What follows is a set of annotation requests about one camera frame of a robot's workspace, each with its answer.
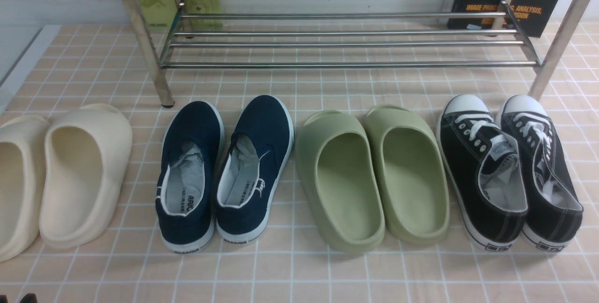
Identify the navy canvas shoe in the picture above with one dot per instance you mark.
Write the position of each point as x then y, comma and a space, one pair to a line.
191, 147
259, 149

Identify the green slide slipper left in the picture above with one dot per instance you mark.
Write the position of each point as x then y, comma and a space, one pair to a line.
334, 163

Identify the green slide slipper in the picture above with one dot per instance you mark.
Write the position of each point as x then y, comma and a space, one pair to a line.
334, 163
410, 174

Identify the green slide slipper right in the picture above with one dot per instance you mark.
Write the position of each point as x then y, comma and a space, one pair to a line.
410, 174

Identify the black canvas sneaker left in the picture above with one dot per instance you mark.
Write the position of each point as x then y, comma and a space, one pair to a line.
483, 165

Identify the black canvas sneaker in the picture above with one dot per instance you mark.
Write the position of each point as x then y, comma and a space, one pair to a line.
554, 212
483, 165

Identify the yellow-green book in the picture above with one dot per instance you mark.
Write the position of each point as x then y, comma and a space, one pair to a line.
159, 14

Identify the cream slide slipper right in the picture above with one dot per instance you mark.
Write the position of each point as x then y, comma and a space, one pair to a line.
86, 153

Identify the cream slide slipper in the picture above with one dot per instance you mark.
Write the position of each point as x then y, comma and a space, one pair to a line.
86, 153
22, 180

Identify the black canvas sneaker right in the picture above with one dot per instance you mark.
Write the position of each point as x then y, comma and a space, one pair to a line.
554, 212

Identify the cream slide slipper left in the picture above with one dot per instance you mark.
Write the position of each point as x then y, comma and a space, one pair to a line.
22, 180

